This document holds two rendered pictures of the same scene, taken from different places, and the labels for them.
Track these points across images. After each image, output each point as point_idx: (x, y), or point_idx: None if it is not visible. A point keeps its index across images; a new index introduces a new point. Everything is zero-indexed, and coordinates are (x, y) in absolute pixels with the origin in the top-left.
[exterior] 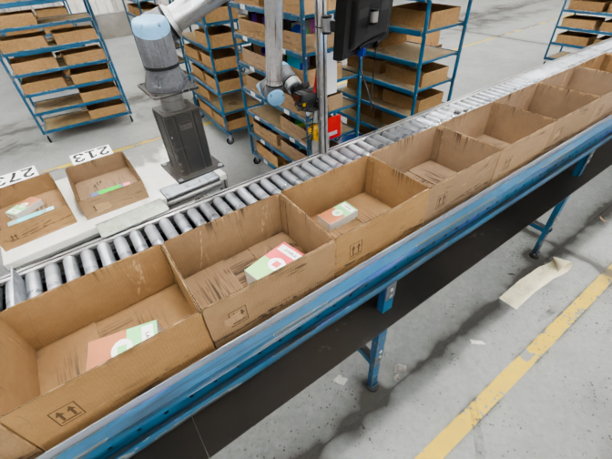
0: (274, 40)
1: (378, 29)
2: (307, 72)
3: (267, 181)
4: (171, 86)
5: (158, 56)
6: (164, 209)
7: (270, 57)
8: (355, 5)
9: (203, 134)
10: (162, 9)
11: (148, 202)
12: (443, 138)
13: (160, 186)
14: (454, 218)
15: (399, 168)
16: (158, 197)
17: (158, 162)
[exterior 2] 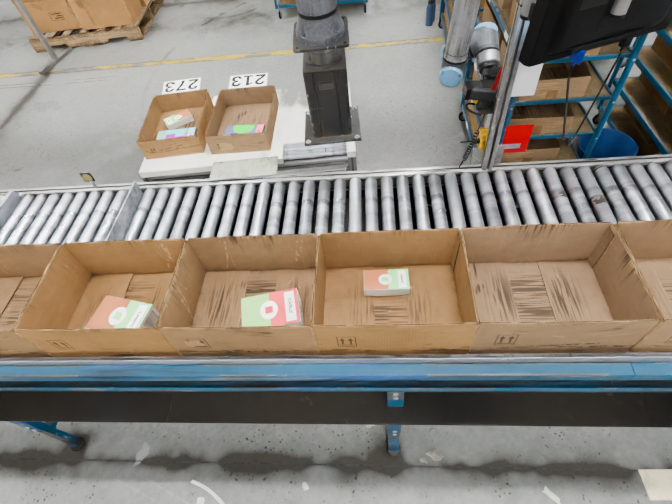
0: (464, 2)
1: (634, 21)
2: None
3: (387, 182)
4: (316, 40)
5: (308, 3)
6: (272, 171)
7: (453, 23)
8: None
9: (345, 98)
10: None
11: (266, 156)
12: (610, 246)
13: (288, 140)
14: (514, 369)
15: (520, 254)
16: (277, 154)
17: (306, 107)
